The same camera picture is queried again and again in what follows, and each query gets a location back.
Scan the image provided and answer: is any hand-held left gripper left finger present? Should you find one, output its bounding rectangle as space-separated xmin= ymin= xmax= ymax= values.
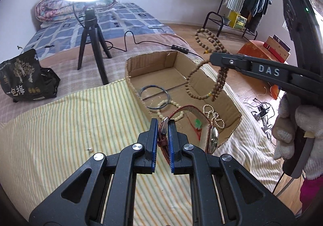
xmin=29 ymin=118 xmax=158 ymax=226

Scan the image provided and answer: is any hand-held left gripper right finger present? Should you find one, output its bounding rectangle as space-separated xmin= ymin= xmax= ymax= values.
xmin=168 ymin=120 xmax=297 ymax=226

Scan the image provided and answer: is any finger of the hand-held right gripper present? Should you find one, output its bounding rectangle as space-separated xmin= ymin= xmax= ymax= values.
xmin=210 ymin=53 xmax=298 ymax=86

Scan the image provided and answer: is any long wooden bead necklace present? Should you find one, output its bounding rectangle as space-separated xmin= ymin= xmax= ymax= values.
xmin=185 ymin=28 xmax=231 ymax=102

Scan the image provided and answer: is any white bead bracelet red cord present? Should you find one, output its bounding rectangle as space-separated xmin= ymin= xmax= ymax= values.
xmin=156 ymin=99 xmax=203 ymax=141

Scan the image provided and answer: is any wristwatch with brown strap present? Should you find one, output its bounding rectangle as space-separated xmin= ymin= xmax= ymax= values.
xmin=158 ymin=105 xmax=220 ymax=166

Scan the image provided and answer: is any white pearl necklace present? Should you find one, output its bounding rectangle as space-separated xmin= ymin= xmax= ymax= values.
xmin=202 ymin=104 xmax=225 ymax=129

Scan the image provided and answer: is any dark thin bangle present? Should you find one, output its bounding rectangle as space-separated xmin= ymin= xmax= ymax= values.
xmin=139 ymin=85 xmax=170 ymax=109

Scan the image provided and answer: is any person's right forearm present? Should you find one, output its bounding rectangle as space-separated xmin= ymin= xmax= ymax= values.
xmin=300 ymin=177 xmax=323 ymax=216

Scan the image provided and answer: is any person's right hand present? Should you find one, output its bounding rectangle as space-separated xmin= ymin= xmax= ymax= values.
xmin=272 ymin=94 xmax=323 ymax=181

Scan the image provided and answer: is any orange cloth covered stool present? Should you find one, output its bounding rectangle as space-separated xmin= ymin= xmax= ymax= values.
xmin=237 ymin=40 xmax=289 ymax=100

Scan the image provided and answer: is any navy flat box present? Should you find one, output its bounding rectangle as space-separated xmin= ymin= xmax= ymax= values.
xmin=271 ymin=35 xmax=291 ymax=52

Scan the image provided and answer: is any tan cardboard box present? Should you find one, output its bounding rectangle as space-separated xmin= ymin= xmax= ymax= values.
xmin=267 ymin=37 xmax=289 ymax=61

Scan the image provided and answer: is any red flat box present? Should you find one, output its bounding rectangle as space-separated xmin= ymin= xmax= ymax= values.
xmin=264 ymin=42 xmax=285 ymax=63

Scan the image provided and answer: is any yellow box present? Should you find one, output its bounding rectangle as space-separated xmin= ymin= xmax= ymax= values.
xmin=228 ymin=10 xmax=247 ymax=30

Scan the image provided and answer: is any yellow striped cloth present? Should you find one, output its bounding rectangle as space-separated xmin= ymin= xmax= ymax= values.
xmin=0 ymin=78 xmax=285 ymax=226

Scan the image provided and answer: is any blue patterned mattress sheet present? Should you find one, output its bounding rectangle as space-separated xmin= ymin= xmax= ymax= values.
xmin=21 ymin=2 xmax=174 ymax=52

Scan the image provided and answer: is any black tripod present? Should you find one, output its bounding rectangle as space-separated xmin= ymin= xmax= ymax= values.
xmin=77 ymin=7 xmax=113 ymax=85

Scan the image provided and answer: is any black snack bag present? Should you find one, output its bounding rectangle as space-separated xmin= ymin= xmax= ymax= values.
xmin=0 ymin=48 xmax=61 ymax=102

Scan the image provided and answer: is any floral folded quilt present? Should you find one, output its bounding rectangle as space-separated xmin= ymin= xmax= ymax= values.
xmin=35 ymin=0 xmax=118 ymax=23

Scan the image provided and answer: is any tangle of floor cables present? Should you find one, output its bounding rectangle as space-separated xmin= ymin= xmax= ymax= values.
xmin=242 ymin=97 xmax=278 ymax=146

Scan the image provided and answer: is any black ring light cable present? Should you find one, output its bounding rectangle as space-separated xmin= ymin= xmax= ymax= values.
xmin=101 ymin=30 xmax=206 ymax=61

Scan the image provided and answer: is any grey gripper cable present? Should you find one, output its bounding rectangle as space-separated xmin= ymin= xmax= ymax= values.
xmin=276 ymin=135 xmax=317 ymax=197

